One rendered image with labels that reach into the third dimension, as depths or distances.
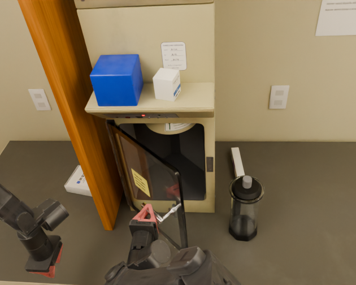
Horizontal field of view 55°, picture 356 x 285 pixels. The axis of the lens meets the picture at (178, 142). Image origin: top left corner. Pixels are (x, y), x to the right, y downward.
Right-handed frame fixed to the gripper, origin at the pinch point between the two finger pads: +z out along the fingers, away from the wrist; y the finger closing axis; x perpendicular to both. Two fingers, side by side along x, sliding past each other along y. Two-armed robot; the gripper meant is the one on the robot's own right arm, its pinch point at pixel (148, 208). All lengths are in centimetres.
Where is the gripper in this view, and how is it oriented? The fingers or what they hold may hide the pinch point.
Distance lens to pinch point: 101.1
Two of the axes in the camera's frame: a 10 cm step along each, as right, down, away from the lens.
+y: -0.8, -7.3, -6.8
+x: -9.9, -0.1, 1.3
